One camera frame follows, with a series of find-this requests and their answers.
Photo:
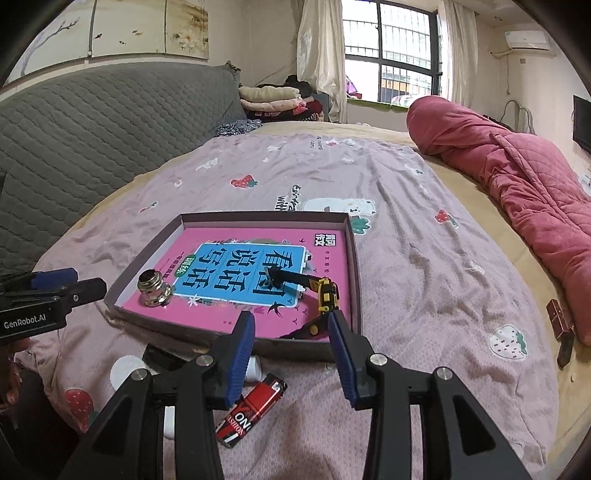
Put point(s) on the cream window curtain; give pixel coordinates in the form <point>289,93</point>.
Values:
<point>457,55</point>
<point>318,46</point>

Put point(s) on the person's left hand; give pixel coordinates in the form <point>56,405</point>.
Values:
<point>9,369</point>

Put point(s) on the small white bottle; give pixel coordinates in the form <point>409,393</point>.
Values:
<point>254,369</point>

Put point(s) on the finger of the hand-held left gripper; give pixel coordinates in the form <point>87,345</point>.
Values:
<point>51,278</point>
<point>87,290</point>

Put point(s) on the grey metal frame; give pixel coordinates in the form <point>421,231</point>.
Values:
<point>524,115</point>

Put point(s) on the grey quilted headboard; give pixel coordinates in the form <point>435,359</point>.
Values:
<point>92,138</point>

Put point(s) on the patterned cloth bundle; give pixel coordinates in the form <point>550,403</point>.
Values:
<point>401,99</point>

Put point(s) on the black garment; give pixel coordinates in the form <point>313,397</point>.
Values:
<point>298,85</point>

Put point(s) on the red black lighter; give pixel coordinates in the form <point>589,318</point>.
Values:
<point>251,408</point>

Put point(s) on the pink quilted blanket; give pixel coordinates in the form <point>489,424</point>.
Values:
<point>508,161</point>

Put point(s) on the dark patterned cloth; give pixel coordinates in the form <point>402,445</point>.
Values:
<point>238,127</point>

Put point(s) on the shallow grey cardboard box tray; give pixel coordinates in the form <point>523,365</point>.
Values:
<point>286,348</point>

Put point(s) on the black television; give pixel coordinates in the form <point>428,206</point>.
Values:
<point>582,122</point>

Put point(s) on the flat black object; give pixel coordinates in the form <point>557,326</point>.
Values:
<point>161,355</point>

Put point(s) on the white air conditioner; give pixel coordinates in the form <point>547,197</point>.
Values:
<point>526,40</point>

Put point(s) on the painted wall mural panel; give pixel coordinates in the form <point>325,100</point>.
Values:
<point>138,27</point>

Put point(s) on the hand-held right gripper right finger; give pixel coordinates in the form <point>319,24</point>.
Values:
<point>341,360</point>

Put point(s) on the pink strawberry print bedsheet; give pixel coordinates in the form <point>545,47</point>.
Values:
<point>415,230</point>

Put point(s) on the pink exercise book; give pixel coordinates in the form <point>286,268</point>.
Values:
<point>323,249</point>

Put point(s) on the pink folded blanket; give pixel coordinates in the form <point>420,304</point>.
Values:
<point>272,106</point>

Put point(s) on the cream folded blanket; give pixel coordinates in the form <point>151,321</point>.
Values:
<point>268,92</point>

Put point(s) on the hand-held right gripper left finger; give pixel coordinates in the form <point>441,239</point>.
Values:
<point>240,360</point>

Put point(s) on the barred window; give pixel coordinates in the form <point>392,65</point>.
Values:
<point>392,27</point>

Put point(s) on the dark brown small box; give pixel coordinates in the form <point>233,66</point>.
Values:
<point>565,350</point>

